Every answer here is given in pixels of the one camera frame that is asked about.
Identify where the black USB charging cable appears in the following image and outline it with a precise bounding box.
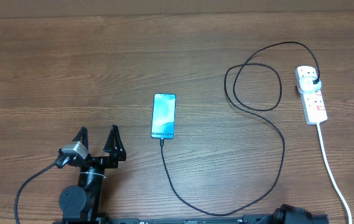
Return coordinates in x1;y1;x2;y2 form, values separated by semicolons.
159;41;321;217

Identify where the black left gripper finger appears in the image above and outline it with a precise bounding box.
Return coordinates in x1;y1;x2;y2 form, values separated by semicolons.
72;126;89;149
103;124;126;161

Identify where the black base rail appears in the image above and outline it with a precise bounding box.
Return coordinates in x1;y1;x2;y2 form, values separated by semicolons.
52;213;330;224

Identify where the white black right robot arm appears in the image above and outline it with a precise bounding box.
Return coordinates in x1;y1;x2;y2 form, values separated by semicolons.
270;204;312;224

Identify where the white power strip cord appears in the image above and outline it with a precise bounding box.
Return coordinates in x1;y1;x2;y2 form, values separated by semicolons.
315;123;353;224

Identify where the white power strip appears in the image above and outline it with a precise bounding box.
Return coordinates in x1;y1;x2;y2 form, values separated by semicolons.
295;66;328;125

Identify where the Samsung Galaxy smartphone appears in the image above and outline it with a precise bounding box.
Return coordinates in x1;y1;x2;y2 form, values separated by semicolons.
151;93;176;139

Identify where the white charger plug adapter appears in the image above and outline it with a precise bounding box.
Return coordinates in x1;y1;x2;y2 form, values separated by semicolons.
297;77;322;94

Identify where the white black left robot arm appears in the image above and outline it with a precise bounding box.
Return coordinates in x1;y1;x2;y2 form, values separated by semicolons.
55;125;126;223

